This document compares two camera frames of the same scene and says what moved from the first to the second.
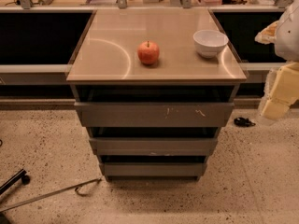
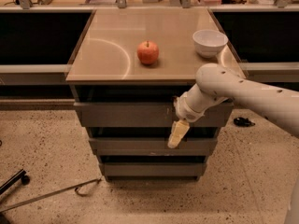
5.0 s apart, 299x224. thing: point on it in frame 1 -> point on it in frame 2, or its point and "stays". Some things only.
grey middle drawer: [152, 146] stays
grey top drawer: [153, 114] stays
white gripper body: [288, 36] -> [186, 111]
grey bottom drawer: [154, 169] stays
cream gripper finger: [281, 91] -> [178, 129]
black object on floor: [243, 121] stays
